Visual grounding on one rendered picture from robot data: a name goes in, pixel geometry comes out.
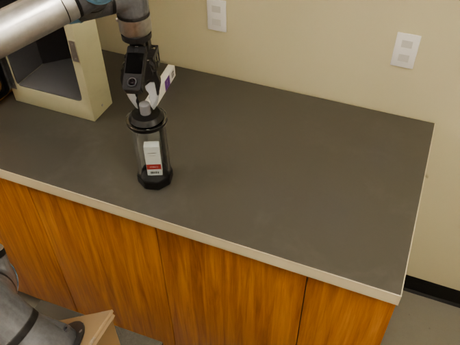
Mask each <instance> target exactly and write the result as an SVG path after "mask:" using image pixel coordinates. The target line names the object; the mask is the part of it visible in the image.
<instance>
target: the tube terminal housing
mask: <svg viewBox="0 0 460 345"><path fill-rule="evenodd" d="M64 30H65V33H66V38H67V41H68V40H70V41H73V42H75V47H76V50H77V55H78V58H79V62H74V61H73V66H74V68H75V73H76V76H77V81H78V84H79V89H80V93H81V97H82V100H80V101H76V100H73V99H68V98H65V97H60V96H57V95H54V94H49V93H46V92H41V91H38V90H34V89H31V88H26V87H22V86H20V85H19V84H17V82H16V80H15V78H14V74H13V72H12V69H11V66H10V63H9V60H8V57H7V56H6V59H7V61H8V64H9V67H10V70H11V73H12V76H13V78H14V82H15V84H16V87H17V89H14V88H12V91H13V93H14V96H15V99H16V100H17V101H20V102H24V103H28V104H31V105H36V106H38V107H43V108H47V109H49V110H54V111H56V112H61V113H65V114H69V115H72V116H76V117H80V118H84V119H87V120H92V121H96V120H97V118H98V117H100V115H102V113H104V111H105V110H106V109H107V108H108V107H109V106H110V105H111V104H112V98H111V94H110V87H109V84H108V80H107V74H106V70H105V64H104V60H103V54H102V50H101V44H100V40H99V35H98V31H97V24H96V21H95V19H93V20H90V21H84V22H83V23H75V24H71V25H69V24H67V25H65V26H64ZM68 46H69V44H68ZM69 49H70V47H69ZM70 52H71V50H70ZM71 57H72V55H71ZM72 60H73V58H72Z"/></svg>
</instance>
